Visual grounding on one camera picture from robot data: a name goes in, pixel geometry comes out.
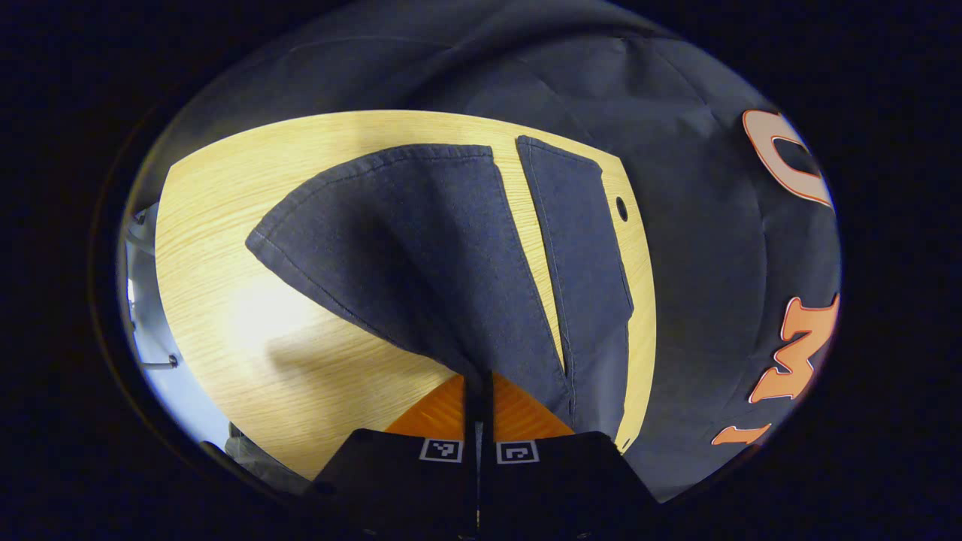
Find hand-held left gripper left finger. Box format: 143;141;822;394
303;372;480;538

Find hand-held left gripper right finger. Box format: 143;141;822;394
479;370;664;539

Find black backdrop cloth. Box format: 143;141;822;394
150;0;843;504

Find dark blue jeans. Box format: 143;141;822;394
246;135;636;444

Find grey metal frame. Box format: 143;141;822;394
124;210;181;370

